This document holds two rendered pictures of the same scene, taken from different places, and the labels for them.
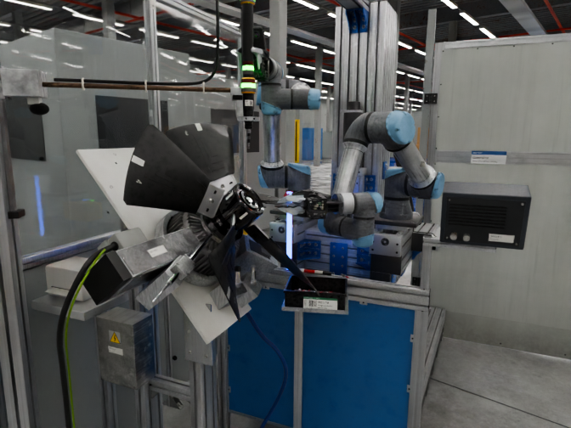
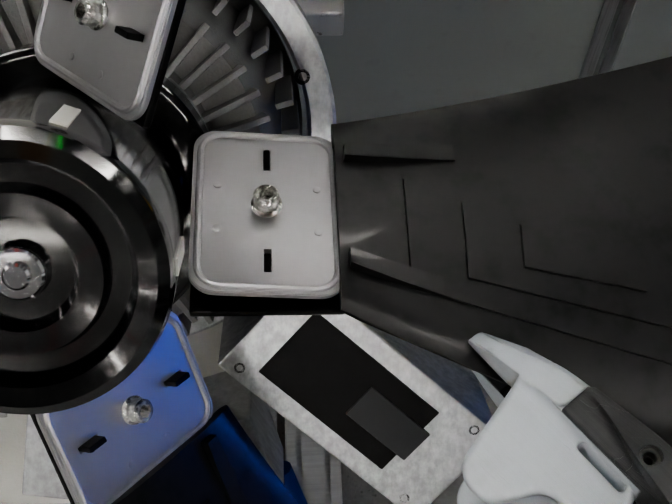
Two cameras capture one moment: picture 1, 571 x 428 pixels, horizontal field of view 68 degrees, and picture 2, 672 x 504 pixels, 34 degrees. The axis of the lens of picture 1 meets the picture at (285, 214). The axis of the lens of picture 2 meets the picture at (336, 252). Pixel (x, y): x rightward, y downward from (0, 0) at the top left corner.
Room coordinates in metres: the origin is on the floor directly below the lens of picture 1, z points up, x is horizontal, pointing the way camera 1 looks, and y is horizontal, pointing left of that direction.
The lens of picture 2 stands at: (1.25, -0.13, 1.59)
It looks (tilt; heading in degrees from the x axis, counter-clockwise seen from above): 58 degrees down; 62
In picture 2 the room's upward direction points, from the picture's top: 4 degrees clockwise
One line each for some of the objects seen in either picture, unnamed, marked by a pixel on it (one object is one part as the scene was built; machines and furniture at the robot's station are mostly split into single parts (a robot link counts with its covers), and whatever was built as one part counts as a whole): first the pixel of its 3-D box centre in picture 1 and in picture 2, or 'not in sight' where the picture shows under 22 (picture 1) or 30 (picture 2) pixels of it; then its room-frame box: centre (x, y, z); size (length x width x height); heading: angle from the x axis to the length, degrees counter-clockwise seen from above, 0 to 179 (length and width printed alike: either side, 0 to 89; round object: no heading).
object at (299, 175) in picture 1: (297, 176); not in sight; (2.15, -0.06, 1.20); 0.13 x 0.12 x 0.14; 91
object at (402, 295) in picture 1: (313, 282); not in sight; (1.64, -0.11, 0.82); 0.90 x 0.04 x 0.08; 67
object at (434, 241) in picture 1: (458, 244); not in sight; (1.43, -0.61, 1.04); 0.24 x 0.03 x 0.03; 67
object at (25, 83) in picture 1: (22, 83); not in sight; (1.21, 0.73, 1.54); 0.10 x 0.07 x 0.09; 102
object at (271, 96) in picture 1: (275, 99); not in sight; (1.62, 0.04, 1.54); 0.11 x 0.08 x 0.11; 91
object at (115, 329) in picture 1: (126, 346); not in sight; (1.27, 0.51, 0.73); 0.15 x 0.09 x 0.22; 67
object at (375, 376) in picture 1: (311, 365); not in sight; (1.64, -0.11, 0.45); 0.82 x 0.02 x 0.66; 67
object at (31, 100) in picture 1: (39, 106); not in sight; (1.22, 0.69, 1.48); 0.05 x 0.04 x 0.05; 102
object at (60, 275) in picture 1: (75, 278); not in sight; (1.39, 0.73, 0.92); 0.17 x 0.16 x 0.11; 67
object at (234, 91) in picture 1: (245, 104); not in sight; (1.34, 0.13, 1.50); 0.09 x 0.07 x 0.10; 102
